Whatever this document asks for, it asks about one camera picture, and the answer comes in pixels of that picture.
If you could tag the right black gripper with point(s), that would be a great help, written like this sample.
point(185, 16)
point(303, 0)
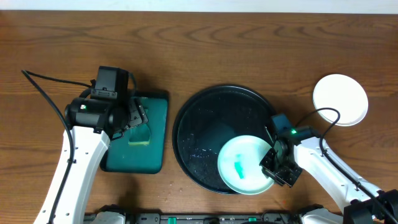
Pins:
point(280, 168)

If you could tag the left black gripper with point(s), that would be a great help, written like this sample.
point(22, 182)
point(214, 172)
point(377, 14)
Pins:
point(137, 112)

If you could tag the green wet sponge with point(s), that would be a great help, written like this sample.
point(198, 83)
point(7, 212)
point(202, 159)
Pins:
point(139, 135)

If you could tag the mint plate front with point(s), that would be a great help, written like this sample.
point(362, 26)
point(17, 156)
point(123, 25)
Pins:
point(239, 165)

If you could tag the white plate with green stain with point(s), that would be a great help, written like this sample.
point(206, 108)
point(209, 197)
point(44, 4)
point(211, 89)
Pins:
point(340, 100)

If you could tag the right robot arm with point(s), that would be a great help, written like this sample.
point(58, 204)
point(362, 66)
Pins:
point(360, 201)

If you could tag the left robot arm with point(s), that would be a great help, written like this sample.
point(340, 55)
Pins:
point(100, 114)

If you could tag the black rectangular sponge tray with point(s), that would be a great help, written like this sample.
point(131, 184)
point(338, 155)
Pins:
point(121, 157)

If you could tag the round black tray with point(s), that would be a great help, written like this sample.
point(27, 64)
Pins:
point(208, 120)

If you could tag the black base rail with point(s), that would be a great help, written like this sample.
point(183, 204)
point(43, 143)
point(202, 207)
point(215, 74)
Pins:
point(156, 218)

